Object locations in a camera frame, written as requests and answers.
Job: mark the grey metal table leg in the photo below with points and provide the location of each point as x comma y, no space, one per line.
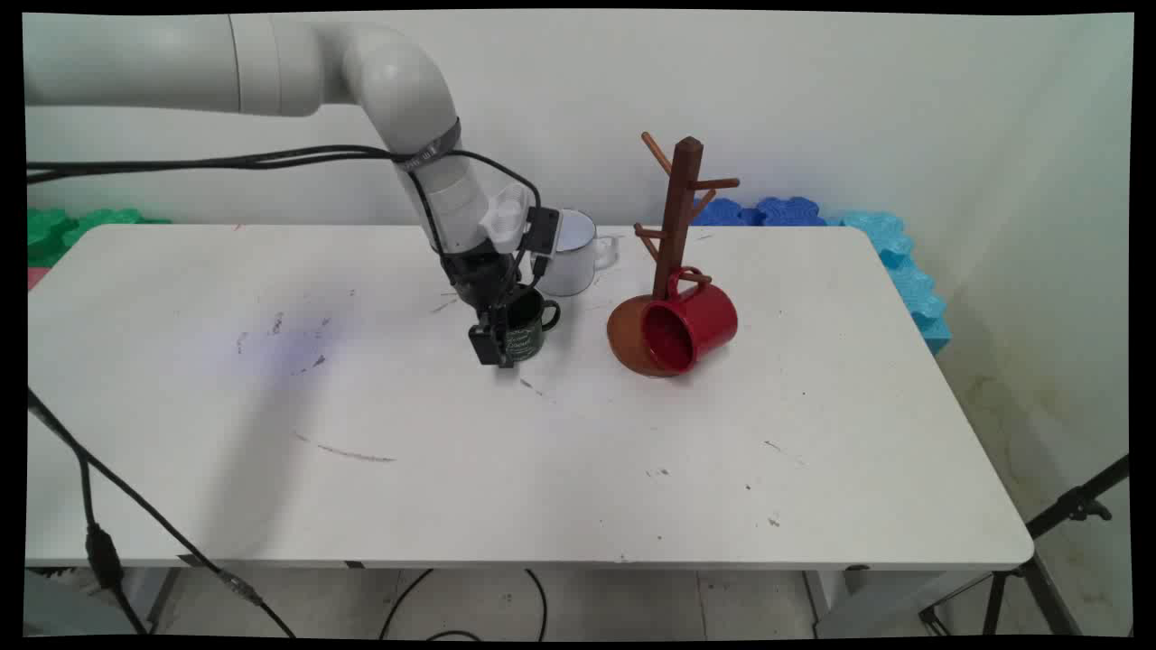
163,596

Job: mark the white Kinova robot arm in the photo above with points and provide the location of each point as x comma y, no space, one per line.
388,72

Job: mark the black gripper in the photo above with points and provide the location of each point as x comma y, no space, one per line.
479,275

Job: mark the red speckled enamel mug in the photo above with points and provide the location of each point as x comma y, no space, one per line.
704,320

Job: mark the white enamel mug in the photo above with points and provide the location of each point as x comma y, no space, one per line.
573,262

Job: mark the dark green printed mug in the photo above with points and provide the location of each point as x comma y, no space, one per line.
533,338

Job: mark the light blue foam mat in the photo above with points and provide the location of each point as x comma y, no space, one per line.
908,271

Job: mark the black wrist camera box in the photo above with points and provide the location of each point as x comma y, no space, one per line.
544,236

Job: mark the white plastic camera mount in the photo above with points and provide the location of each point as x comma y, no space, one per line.
506,217

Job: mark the pink foam mat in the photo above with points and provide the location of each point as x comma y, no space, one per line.
36,275

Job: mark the green foam mat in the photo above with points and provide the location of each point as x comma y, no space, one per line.
63,230

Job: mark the black tripod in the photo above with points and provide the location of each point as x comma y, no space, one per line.
1070,506

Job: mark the brown wooden mug tree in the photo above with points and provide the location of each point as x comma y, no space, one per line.
683,208

